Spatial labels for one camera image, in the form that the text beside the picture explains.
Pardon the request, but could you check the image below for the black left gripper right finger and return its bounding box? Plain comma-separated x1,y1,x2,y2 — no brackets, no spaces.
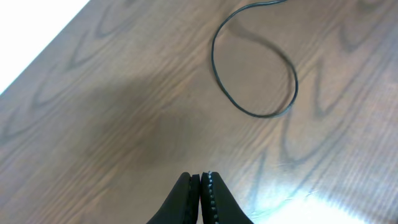
200,171,253,224

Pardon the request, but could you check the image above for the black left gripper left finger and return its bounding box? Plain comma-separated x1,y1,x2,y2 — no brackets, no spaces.
147,172,200,224

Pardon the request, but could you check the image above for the black usb cable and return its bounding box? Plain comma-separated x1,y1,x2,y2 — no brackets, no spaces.
211,0,299,119

